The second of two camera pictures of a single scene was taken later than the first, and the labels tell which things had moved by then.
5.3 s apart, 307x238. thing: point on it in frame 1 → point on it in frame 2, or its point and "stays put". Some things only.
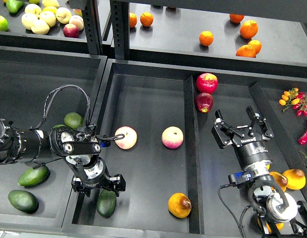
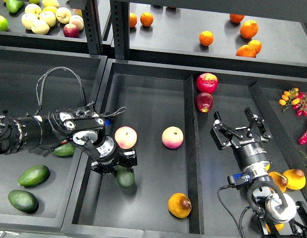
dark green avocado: x=106 y=203 → x=125 y=177
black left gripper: x=96 y=174 → x=110 y=156
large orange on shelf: x=249 y=29 stays put
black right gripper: x=249 y=141 stays put
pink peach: x=77 y=21 stays put
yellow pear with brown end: x=179 y=205 stays put
